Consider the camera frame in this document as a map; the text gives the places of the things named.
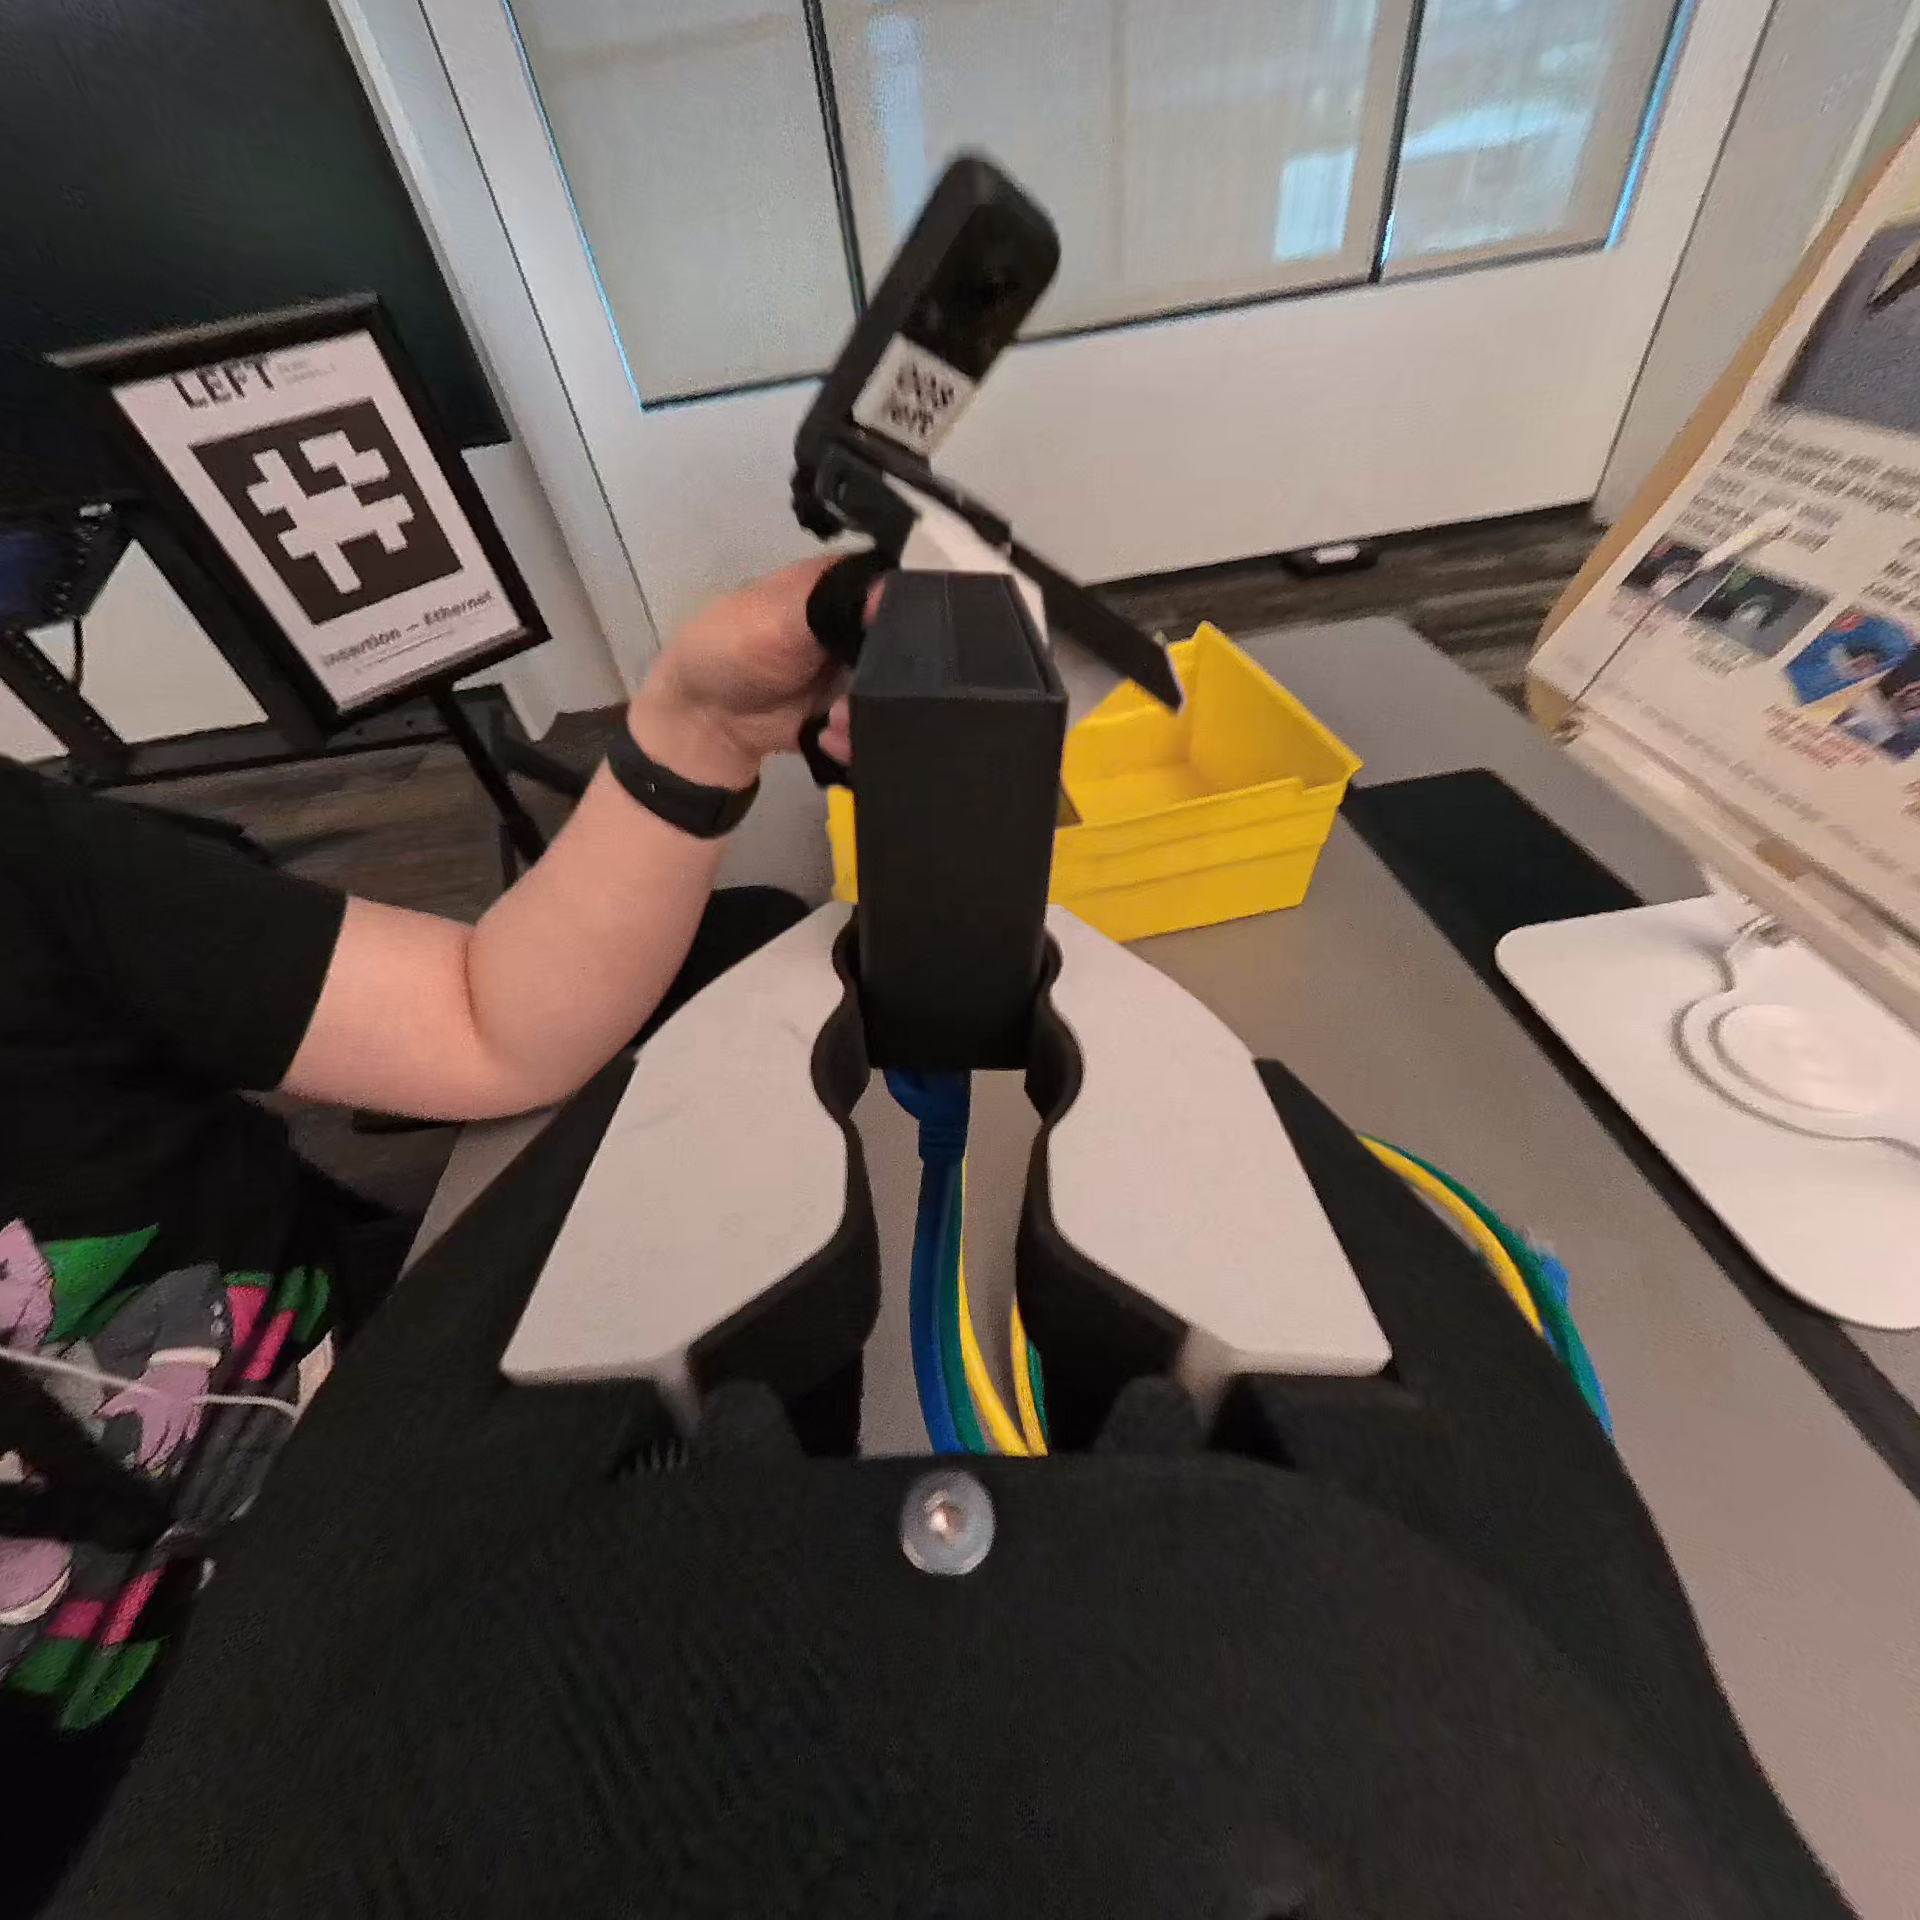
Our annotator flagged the green ethernet cable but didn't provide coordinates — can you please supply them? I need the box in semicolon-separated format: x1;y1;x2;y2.
933;1143;1596;1462

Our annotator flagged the black framed marker tag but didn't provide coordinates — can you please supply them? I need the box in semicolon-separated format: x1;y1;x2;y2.
45;294;553;736

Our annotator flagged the yellow ethernet cable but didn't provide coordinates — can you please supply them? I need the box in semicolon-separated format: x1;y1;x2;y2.
957;1131;1549;1462

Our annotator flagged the black tag stand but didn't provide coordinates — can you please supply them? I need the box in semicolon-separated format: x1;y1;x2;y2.
0;497;595;888

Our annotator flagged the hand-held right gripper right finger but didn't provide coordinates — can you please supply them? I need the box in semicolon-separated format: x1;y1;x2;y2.
1017;904;1395;1378

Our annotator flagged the black network switch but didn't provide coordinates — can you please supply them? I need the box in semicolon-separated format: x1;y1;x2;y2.
851;570;1071;1075

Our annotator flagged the large grid window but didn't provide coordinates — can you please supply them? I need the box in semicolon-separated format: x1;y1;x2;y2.
503;0;1706;414

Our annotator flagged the white stand base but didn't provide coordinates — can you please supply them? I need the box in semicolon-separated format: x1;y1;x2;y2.
1497;886;1920;1329

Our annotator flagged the person's left forearm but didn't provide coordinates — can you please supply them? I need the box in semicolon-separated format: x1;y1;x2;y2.
277;767;753;1125

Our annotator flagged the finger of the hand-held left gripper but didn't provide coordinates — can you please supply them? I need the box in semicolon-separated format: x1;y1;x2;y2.
897;504;1187;711

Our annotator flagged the blue ethernet cable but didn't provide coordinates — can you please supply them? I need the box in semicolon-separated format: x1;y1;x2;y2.
883;1067;1616;1462

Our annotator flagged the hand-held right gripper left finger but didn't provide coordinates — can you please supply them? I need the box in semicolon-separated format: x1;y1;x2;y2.
498;902;883;1383

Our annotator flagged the black wrist band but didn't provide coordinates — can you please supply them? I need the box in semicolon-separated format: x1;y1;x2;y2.
603;718;761;839

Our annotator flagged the person's left hand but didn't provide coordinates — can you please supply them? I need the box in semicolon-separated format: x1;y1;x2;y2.
632;555;887;794

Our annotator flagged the yellow plastic bin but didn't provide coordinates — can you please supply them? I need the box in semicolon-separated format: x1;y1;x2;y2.
825;623;1364;946

